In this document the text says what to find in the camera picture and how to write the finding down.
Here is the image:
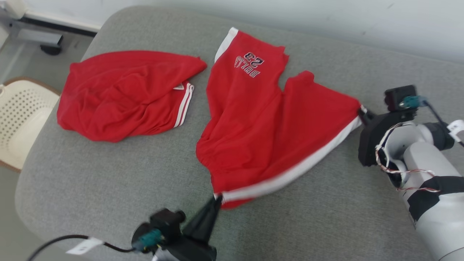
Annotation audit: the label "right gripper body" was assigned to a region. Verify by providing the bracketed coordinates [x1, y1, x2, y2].
[358, 111, 417, 167]

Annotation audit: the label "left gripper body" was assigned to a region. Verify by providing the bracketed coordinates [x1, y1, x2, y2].
[156, 235, 218, 261]

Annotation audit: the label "beige perforated chair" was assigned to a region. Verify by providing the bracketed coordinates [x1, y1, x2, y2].
[0, 77, 61, 173]

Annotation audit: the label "grey fabric sofa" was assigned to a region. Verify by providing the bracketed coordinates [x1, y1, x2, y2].
[14, 5, 464, 261]

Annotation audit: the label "red basketball jersey white sleeves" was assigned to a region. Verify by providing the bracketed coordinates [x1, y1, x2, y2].
[57, 50, 207, 142]

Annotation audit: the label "grey metal furniture base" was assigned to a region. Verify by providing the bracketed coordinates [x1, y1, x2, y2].
[0, 7, 64, 55]

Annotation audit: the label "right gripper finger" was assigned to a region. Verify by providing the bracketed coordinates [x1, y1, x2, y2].
[358, 106, 376, 124]

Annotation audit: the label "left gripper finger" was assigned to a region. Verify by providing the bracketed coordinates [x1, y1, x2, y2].
[183, 196, 222, 242]

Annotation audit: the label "red shorts white side stripe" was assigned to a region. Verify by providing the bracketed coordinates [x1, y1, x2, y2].
[196, 27, 367, 210]

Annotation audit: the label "black cable teal connector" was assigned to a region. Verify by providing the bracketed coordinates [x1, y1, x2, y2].
[399, 95, 464, 147]
[27, 228, 163, 261]

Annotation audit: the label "thin red white wire bundle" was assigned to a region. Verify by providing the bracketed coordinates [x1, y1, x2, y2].
[375, 123, 441, 192]

